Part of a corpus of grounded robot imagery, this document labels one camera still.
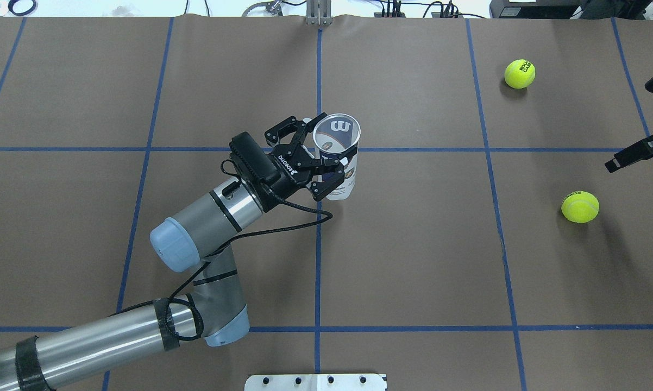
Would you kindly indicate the white blue tennis ball can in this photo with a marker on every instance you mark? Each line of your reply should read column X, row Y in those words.
column 333, row 136

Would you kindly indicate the white pedestal base plate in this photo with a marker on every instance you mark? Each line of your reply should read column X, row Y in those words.
column 366, row 381

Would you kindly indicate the yellow tennis ball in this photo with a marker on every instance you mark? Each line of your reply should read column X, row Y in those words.
column 580, row 207
column 520, row 74

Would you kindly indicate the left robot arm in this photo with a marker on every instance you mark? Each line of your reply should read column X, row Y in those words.
column 317, row 155

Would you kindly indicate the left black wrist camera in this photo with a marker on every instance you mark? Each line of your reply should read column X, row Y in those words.
column 251, row 162

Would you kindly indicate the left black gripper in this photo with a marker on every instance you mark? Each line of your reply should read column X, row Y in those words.
column 286, row 175

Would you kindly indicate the aluminium frame post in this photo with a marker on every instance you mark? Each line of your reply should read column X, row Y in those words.
column 318, row 13

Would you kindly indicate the blue tape roll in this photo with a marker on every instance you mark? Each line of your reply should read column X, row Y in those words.
column 21, row 8

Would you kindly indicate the black box on desk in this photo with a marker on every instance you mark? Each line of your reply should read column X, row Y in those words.
column 533, row 9

